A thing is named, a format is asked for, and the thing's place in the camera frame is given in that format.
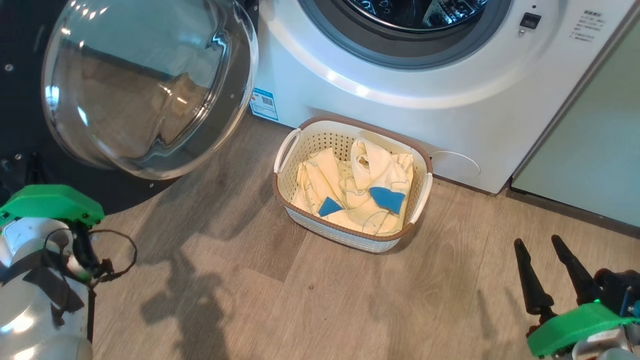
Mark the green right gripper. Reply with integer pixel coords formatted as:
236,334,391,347
514,235,640,358

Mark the stainless steel washing machine drum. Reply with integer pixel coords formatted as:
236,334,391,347
345,0,488,32

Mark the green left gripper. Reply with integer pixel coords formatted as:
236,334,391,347
0,184,106,228

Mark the white printed instruction label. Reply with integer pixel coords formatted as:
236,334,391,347
572,10,603,43

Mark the cream hooded garment blue cuff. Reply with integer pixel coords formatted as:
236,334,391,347
349,137,415,236

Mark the white front-load washing machine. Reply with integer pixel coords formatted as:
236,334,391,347
250,0,636,195

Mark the mint green plain cabinet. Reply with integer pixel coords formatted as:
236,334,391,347
510,10,640,231

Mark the white round filter cover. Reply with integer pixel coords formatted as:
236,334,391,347
431,150,482,180

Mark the cream perforated brown-rimmed laundry basket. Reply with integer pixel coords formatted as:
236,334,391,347
272,115,434,253

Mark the cream printed garment blue cuff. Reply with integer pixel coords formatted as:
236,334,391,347
291,147,361,218

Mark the blue energy label sticker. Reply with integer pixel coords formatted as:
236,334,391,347
250,87,279,122

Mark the round black glass washer door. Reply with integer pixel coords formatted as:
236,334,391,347
0,0,260,216

